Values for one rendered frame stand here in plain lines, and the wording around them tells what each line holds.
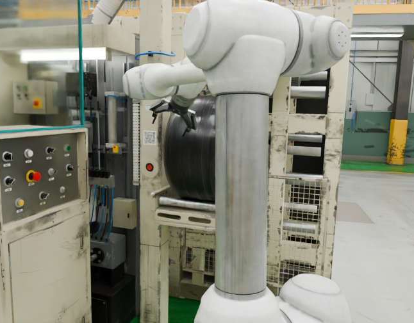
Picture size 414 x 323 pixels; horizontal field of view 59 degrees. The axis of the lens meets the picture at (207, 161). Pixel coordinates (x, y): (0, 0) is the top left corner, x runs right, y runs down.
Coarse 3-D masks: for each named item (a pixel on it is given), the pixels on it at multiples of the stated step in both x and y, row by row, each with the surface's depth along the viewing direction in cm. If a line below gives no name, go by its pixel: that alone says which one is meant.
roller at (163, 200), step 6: (162, 198) 187; (168, 198) 187; (174, 198) 186; (180, 198) 186; (162, 204) 188; (168, 204) 186; (174, 204) 185; (180, 204) 184; (186, 204) 183; (192, 204) 182; (198, 204) 181; (204, 204) 180; (210, 204) 179; (210, 210) 180
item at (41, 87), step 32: (0, 0) 133; (32, 0) 147; (64, 0) 165; (0, 32) 134; (32, 32) 148; (64, 32) 166; (0, 64) 135; (32, 64) 150; (64, 64) 168; (0, 96) 136; (32, 96) 151; (64, 96) 169; (0, 128) 137; (32, 128) 151; (64, 128) 170
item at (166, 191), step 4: (160, 188) 195; (164, 188) 195; (168, 188) 199; (152, 192) 186; (156, 192) 186; (160, 192) 190; (164, 192) 194; (168, 192) 199; (172, 192) 205; (152, 196) 184; (156, 196) 185; (160, 196) 189; (164, 196) 194; (168, 196) 199; (172, 196) 205; (176, 196) 211; (152, 200) 184; (156, 200) 186; (152, 204) 185; (156, 204) 186; (152, 208) 185; (156, 208) 186
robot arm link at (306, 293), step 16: (288, 288) 78; (304, 288) 76; (320, 288) 75; (336, 288) 77; (288, 304) 76; (304, 304) 74; (320, 304) 73; (336, 304) 74; (304, 320) 72; (320, 320) 72; (336, 320) 73
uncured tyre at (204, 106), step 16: (208, 96) 183; (208, 112) 169; (176, 128) 169; (208, 128) 165; (176, 144) 168; (192, 144) 165; (208, 144) 163; (176, 160) 168; (192, 160) 166; (208, 160) 164; (176, 176) 172; (192, 176) 169; (208, 176) 167; (176, 192) 181; (192, 192) 176; (208, 192) 173
